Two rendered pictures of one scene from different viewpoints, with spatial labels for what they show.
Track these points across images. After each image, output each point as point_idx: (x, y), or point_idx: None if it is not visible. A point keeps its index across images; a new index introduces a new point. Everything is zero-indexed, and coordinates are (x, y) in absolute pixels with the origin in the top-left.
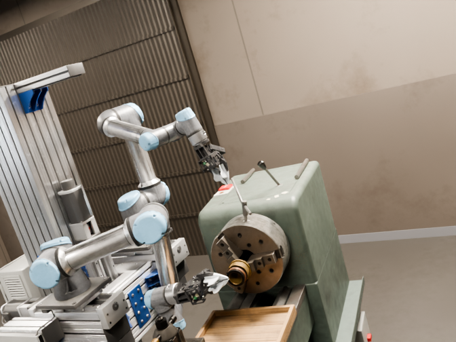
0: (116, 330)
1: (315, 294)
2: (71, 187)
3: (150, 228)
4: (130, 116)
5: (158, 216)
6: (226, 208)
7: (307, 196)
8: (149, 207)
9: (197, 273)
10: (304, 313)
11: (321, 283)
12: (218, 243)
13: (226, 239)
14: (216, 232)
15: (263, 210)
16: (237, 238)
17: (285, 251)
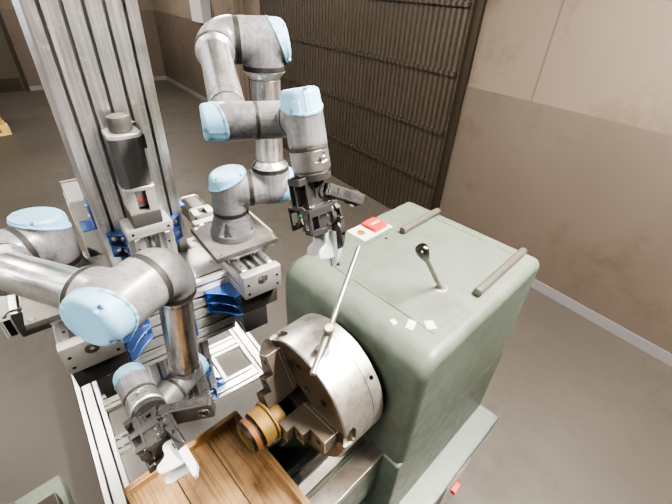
0: (98, 367)
1: (390, 473)
2: (118, 131)
3: (89, 324)
4: (262, 44)
5: (108, 311)
6: (328, 285)
7: (471, 341)
8: (122, 273)
9: (168, 419)
10: (353, 496)
11: (410, 460)
12: (261, 357)
13: (276, 359)
14: (301, 304)
15: (372, 337)
16: (295, 368)
17: (360, 432)
